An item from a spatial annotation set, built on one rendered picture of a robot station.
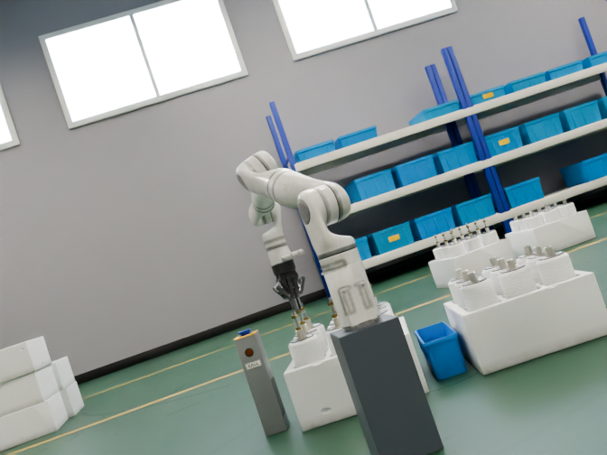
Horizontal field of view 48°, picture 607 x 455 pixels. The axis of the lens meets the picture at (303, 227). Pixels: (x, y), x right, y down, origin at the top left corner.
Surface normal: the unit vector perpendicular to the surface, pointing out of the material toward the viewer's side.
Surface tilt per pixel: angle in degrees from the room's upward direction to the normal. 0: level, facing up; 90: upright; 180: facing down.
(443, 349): 92
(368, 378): 90
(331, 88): 90
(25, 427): 90
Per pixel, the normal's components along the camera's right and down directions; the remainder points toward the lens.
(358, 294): 0.11, -0.07
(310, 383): -0.11, 0.00
